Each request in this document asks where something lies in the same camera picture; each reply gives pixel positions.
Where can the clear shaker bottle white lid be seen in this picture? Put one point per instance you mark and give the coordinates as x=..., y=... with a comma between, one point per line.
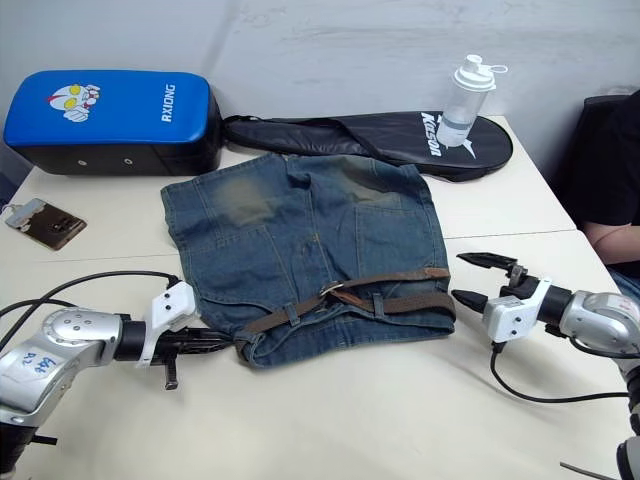
x=462, y=107

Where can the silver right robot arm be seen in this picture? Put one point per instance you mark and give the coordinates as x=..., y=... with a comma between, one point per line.
x=600, y=312

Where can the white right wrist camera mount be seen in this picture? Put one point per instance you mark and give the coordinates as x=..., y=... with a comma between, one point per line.
x=510, y=312

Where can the person's bare forearm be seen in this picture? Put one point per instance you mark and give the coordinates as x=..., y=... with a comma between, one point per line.
x=617, y=240

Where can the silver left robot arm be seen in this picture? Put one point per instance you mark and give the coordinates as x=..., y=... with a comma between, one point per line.
x=60, y=345

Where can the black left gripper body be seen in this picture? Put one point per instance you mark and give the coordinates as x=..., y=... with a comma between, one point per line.
x=171, y=342

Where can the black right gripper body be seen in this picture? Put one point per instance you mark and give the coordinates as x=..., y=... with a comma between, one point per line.
x=517, y=281

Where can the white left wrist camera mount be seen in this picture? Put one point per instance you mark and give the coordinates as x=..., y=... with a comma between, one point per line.
x=170, y=305

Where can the person in black shirt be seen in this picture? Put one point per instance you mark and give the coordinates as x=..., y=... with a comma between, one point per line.
x=612, y=165

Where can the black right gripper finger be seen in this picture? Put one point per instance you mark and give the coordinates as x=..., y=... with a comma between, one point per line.
x=490, y=261
x=470, y=300

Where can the blue and black boxing pad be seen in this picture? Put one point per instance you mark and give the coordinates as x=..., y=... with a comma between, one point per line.
x=110, y=110

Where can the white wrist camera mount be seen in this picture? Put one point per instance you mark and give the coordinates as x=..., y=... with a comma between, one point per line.
x=170, y=305
x=510, y=312

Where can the blue denim shorts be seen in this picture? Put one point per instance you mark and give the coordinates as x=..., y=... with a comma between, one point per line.
x=280, y=240

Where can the white phone charm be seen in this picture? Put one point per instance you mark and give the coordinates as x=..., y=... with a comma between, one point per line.
x=15, y=214

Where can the black racket bag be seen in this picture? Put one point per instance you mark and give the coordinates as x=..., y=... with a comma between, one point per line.
x=380, y=135

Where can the brown braided belt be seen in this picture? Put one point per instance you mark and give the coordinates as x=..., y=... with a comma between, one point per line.
x=400, y=303

